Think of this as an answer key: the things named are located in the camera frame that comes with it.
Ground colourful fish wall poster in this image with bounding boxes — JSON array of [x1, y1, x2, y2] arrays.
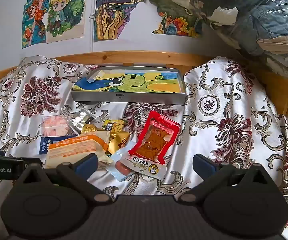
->
[[149, 0, 203, 38]]

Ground plastic bag of clothes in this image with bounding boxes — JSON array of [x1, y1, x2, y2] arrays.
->
[[154, 0, 288, 80]]

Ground orange and white bread packet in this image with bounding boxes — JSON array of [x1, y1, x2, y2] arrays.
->
[[45, 133, 117, 171]]

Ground blond child wall poster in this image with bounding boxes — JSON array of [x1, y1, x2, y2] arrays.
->
[[41, 0, 88, 44]]

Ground floral printed blanket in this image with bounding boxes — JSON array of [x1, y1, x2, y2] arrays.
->
[[0, 55, 288, 240]]

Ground butterfly girl wall poster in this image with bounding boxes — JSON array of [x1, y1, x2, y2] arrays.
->
[[22, 0, 49, 49]]

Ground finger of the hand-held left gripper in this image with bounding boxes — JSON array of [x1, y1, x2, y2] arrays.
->
[[23, 157, 43, 170]]

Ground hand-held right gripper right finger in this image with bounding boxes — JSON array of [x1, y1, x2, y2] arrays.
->
[[177, 153, 274, 203]]

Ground pink round cracker packet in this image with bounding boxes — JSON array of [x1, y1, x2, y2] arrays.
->
[[41, 115, 71, 138]]

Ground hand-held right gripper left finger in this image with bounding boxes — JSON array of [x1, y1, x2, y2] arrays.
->
[[15, 153, 112, 203]]

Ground colourful frog drawing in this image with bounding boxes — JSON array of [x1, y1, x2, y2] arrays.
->
[[74, 69, 183, 93]]

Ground light blue sausage packet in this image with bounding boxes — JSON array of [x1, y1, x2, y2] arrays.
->
[[106, 148, 139, 182]]

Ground grey metal tray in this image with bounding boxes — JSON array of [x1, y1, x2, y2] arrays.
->
[[71, 66, 186, 105]]

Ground clear cookie packet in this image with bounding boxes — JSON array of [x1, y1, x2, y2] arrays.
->
[[69, 105, 104, 135]]

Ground swirl pattern wall poster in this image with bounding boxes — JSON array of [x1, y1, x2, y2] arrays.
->
[[93, 0, 150, 43]]

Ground red snack packet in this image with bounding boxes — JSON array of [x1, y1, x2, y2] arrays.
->
[[128, 110, 182, 182]]

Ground navy blue snack packet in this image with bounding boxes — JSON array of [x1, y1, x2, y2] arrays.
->
[[40, 135, 73, 155]]

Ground white wall conduit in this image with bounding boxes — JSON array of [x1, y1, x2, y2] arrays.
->
[[90, 0, 94, 53]]

